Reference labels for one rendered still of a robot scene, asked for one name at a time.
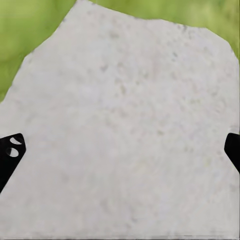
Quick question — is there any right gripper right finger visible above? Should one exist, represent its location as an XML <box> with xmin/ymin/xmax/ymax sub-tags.
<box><xmin>224</xmin><ymin>132</ymin><xmax>240</xmax><ymax>173</ymax></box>

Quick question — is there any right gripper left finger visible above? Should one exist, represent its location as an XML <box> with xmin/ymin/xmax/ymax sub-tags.
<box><xmin>0</xmin><ymin>133</ymin><xmax>26</xmax><ymax>193</ymax></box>

